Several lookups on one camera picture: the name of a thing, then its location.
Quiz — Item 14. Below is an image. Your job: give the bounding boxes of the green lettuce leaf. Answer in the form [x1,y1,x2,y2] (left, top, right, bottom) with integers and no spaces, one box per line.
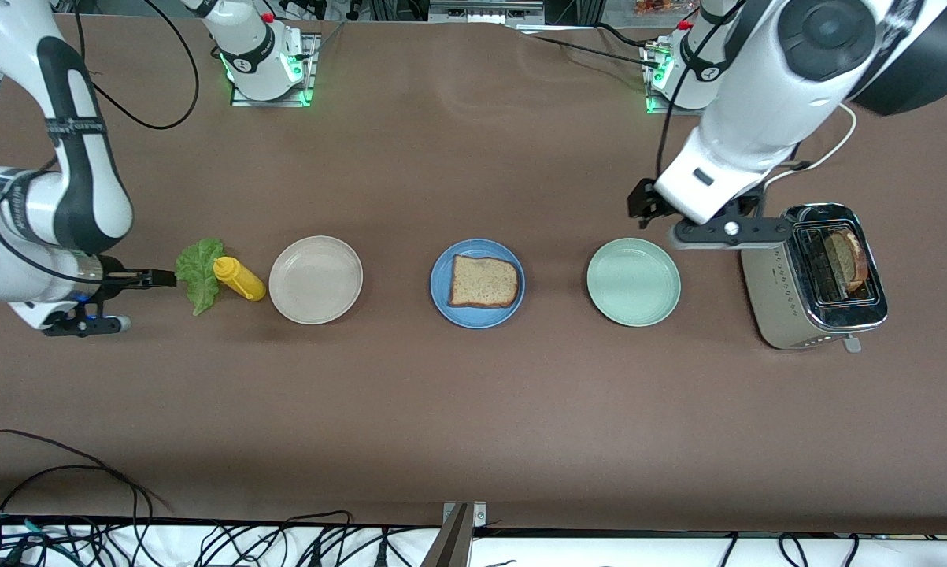
[174,239,227,317]

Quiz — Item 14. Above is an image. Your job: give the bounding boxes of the yellow mustard squeeze bottle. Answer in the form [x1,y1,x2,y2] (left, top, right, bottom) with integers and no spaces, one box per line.
[213,257,268,302]

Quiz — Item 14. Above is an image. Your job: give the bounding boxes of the light bread slice brown crust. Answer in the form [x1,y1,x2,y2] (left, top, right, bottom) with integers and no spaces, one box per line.
[448,254,520,309]
[845,228,870,288]

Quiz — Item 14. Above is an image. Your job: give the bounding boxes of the green round plate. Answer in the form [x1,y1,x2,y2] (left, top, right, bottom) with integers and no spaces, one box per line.
[586,238,682,328]

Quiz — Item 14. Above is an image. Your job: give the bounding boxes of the beige round plate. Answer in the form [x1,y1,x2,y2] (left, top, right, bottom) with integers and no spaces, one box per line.
[268,235,364,325]

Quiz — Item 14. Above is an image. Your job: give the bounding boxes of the blue round plate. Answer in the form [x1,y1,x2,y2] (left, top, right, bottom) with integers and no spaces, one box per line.
[430,239,526,329]

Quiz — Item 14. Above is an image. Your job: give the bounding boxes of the silver two-slot toaster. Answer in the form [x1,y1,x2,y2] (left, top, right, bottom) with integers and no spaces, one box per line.
[741,202,889,353]

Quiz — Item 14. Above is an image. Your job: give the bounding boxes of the dark wholewheat bread slice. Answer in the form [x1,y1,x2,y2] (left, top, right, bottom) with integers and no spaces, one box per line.
[826,230,858,294]

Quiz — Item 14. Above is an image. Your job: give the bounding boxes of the grey metal box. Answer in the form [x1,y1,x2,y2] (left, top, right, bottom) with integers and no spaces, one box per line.
[428,0,546,24]

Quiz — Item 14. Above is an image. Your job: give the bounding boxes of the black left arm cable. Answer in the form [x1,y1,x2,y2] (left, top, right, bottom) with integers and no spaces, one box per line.
[656,0,753,182]

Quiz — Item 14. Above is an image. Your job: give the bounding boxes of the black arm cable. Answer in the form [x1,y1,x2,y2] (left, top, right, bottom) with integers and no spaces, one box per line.
[656,0,753,182]
[72,0,200,131]

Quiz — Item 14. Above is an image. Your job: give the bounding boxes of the white toaster power cord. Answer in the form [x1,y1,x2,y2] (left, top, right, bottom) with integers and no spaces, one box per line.
[750,102,858,237]

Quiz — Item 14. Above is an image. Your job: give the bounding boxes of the black base cable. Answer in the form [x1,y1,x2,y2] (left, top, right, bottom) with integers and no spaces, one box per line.
[532,24,663,68]

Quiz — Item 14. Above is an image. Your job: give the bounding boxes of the long black cable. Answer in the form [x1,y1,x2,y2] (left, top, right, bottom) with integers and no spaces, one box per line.
[0,429,171,513]
[0,465,155,552]

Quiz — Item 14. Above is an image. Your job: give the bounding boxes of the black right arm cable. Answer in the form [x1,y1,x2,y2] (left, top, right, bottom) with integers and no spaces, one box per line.
[72,0,200,131]

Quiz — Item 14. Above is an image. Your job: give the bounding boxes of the teal cable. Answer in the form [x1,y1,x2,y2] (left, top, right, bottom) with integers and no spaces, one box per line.
[0,512,76,566]

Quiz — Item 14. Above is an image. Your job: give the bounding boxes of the black looped cable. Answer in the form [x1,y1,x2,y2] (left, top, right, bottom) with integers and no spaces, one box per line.
[280,510,357,556]

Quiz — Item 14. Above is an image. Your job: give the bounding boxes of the metal mounting bracket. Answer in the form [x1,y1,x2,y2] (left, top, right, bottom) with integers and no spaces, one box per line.
[420,501,488,567]

